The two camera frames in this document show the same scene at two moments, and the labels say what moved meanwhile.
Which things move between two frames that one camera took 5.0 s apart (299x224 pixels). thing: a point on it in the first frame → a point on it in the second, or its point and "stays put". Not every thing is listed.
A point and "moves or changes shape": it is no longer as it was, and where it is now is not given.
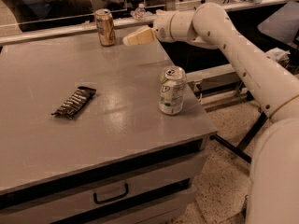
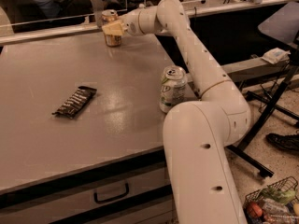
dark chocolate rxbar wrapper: x=75 y=104 stays put
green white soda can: x=172 y=90 stays put
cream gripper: x=162 y=27 → x=133 y=23
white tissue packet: x=279 y=54 stays put
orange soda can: x=106 y=26 moves or changes shape
